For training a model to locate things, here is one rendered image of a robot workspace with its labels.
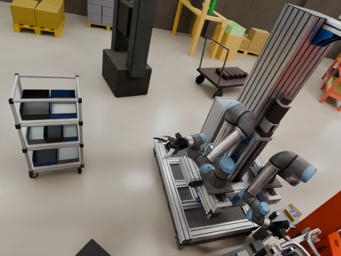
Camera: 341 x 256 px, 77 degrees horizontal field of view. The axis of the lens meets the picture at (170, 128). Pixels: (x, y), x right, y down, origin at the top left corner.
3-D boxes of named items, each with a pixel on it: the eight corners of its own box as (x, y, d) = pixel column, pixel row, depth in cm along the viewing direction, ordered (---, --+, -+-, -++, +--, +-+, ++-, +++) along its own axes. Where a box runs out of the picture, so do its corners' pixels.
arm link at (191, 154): (191, 164, 144) (196, 154, 137) (182, 152, 151) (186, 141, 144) (200, 161, 148) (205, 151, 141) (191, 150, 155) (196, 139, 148)
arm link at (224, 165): (220, 181, 158) (228, 169, 150) (209, 167, 166) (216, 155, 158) (232, 177, 164) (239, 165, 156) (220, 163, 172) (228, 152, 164)
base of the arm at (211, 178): (204, 173, 174) (209, 165, 168) (220, 171, 179) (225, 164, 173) (211, 189, 163) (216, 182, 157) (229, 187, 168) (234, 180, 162)
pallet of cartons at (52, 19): (62, 38, 485) (60, 13, 453) (13, 32, 451) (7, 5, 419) (65, 19, 577) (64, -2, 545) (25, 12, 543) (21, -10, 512)
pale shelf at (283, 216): (267, 235, 190) (269, 234, 188) (255, 217, 201) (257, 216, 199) (299, 223, 208) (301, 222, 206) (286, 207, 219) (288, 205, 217)
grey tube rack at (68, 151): (29, 182, 218) (4, 101, 155) (32, 152, 246) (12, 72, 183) (86, 174, 240) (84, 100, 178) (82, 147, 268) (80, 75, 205)
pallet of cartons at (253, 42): (231, 55, 687) (242, 29, 637) (216, 41, 759) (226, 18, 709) (264, 59, 737) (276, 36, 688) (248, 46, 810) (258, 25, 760)
